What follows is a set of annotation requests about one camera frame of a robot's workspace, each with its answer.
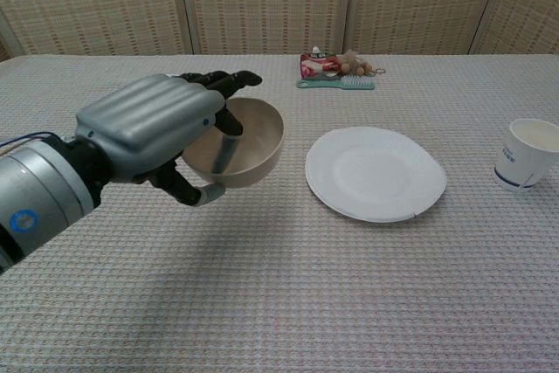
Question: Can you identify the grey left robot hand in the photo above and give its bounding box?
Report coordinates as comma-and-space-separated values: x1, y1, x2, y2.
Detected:
74, 70, 264, 208

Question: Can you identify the small beige bowl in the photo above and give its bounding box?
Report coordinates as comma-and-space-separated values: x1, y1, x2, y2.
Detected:
181, 97, 286, 189

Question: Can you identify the white paper cup blue print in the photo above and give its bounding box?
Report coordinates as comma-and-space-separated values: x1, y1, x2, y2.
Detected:
493, 118, 559, 193

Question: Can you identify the white paper plate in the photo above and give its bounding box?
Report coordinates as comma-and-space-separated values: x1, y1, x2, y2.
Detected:
304, 126, 449, 224

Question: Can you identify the woven folding screen panel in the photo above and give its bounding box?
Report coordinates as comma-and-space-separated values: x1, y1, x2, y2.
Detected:
177, 0, 355, 56
349, 0, 510, 56
0, 0, 197, 59
470, 0, 559, 56

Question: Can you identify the red snack packet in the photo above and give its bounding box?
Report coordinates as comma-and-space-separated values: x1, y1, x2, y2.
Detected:
299, 52, 342, 79

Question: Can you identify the green plastic brush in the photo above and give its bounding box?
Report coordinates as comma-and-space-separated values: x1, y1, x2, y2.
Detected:
295, 75, 376, 91

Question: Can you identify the beige waffle tablecloth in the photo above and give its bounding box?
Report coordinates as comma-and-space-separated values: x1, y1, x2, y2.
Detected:
0, 53, 559, 373

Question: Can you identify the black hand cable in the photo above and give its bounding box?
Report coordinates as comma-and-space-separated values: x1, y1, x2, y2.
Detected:
0, 129, 60, 156

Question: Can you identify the wooden bead fluffy keychain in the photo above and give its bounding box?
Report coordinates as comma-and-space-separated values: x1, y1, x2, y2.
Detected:
338, 50, 389, 78

